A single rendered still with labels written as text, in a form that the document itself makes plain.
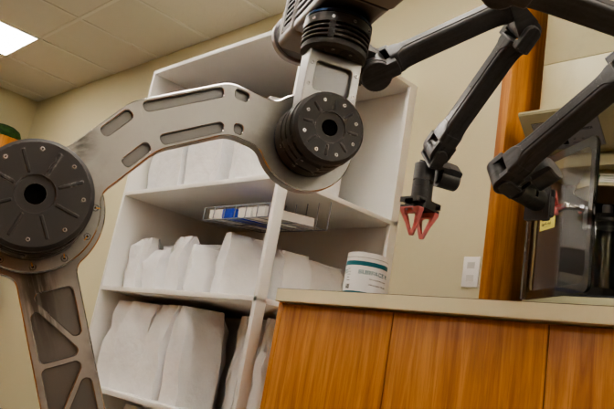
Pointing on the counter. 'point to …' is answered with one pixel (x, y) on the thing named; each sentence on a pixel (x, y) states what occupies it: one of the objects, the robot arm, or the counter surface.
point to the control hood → (560, 108)
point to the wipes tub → (365, 273)
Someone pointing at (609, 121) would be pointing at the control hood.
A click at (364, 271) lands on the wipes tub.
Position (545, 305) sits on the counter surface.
